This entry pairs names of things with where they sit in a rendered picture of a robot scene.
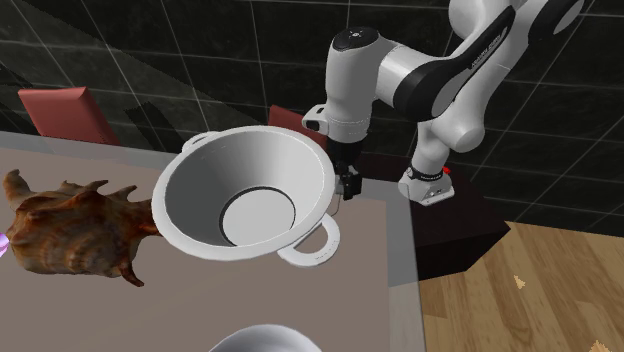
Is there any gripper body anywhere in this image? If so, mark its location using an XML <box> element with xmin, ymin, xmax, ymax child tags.
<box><xmin>326</xmin><ymin>137</ymin><xmax>366</xmax><ymax>183</ymax></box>

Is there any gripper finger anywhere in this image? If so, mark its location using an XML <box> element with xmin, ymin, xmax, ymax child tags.
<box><xmin>340</xmin><ymin>164</ymin><xmax>363</xmax><ymax>202</ymax></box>

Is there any red chair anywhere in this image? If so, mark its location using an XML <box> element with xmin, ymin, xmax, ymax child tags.
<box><xmin>17</xmin><ymin>86</ymin><xmax>122</xmax><ymax>147</ymax></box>
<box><xmin>267</xmin><ymin>104</ymin><xmax>329</xmax><ymax>150</ymax></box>

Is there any dark robot stand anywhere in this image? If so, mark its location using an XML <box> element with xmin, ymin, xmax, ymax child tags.
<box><xmin>354</xmin><ymin>152</ymin><xmax>512</xmax><ymax>282</ymax></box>

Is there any grey rounded bowl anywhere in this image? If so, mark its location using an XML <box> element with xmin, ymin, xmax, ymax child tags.
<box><xmin>209</xmin><ymin>323</ymin><xmax>324</xmax><ymax>352</ymax></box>

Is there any brown spiky conch shell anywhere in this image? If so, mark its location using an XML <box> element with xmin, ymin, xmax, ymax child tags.
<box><xmin>2</xmin><ymin>168</ymin><xmax>164</xmax><ymax>288</ymax></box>

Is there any white two-handled bowl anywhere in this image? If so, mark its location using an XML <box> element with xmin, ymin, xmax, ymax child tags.
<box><xmin>150</xmin><ymin>125</ymin><xmax>341</xmax><ymax>269</ymax></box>

